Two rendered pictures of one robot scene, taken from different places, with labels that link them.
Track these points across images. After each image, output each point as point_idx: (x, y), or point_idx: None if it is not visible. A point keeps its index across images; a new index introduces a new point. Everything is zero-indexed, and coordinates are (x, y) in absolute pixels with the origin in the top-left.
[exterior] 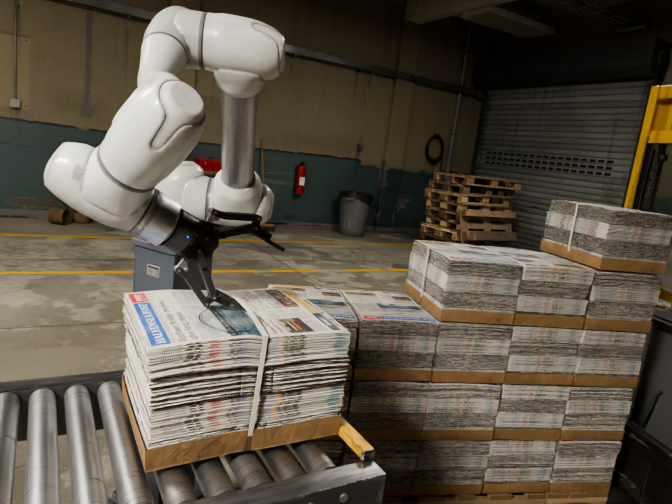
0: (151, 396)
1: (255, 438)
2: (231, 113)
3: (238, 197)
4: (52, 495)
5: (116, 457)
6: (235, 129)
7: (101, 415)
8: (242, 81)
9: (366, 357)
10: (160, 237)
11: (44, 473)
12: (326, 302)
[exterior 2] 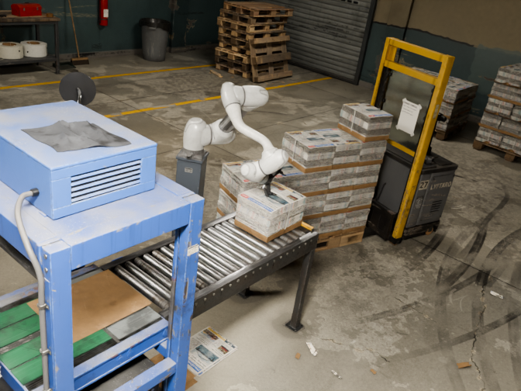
0: (270, 223)
1: (285, 230)
2: (241, 114)
3: (228, 136)
4: (252, 250)
5: (253, 240)
6: None
7: (232, 231)
8: (253, 108)
9: None
10: (264, 182)
11: (244, 247)
12: None
